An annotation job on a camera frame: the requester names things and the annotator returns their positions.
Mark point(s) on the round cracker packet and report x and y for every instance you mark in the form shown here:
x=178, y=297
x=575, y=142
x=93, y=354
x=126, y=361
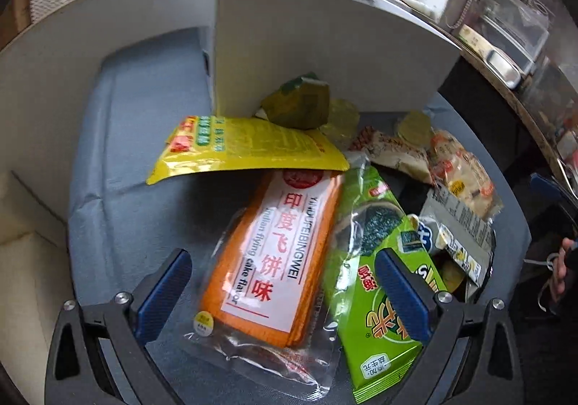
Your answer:
x=465, y=175

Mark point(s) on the yellow snack packet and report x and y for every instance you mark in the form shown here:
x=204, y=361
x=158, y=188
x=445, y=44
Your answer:
x=244, y=148

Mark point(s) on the white sofa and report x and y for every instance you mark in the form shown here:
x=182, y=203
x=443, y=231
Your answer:
x=27, y=278

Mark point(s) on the orange cracker pack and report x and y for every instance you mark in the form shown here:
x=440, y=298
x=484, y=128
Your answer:
x=271, y=251

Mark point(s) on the person's right hand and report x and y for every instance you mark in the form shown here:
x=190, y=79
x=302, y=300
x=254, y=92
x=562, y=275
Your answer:
x=559, y=272

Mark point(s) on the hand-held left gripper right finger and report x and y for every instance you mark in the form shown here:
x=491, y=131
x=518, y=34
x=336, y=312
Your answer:
x=402, y=296

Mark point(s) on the green lidded jelly cup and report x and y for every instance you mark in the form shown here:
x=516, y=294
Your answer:
x=415, y=127

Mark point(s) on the grey snack packet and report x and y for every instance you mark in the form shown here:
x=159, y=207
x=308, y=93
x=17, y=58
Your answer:
x=456, y=229

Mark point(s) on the metal tray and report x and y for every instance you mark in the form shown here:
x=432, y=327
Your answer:
x=503, y=66

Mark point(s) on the wooden shelf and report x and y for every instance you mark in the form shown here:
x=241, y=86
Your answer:
x=533, y=116

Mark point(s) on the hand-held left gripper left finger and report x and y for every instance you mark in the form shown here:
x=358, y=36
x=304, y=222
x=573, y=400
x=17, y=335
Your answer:
x=165, y=294

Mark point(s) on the clear plastic bag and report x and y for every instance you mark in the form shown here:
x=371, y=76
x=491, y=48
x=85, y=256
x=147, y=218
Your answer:
x=510, y=21

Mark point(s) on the large cardboard box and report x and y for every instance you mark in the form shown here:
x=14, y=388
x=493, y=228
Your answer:
x=16, y=19

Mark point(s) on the clear yellow jelly cup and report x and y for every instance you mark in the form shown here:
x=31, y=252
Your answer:
x=343, y=118

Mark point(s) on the white storage box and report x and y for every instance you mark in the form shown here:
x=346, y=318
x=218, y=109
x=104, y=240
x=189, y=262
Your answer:
x=316, y=39

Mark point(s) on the olive green small packet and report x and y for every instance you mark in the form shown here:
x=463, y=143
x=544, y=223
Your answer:
x=298, y=102

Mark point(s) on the brown and white snack packet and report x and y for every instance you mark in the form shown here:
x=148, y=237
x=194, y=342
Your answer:
x=397, y=157

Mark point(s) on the green seaweed snack packet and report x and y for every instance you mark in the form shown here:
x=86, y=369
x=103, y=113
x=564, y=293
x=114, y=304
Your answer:
x=361, y=233

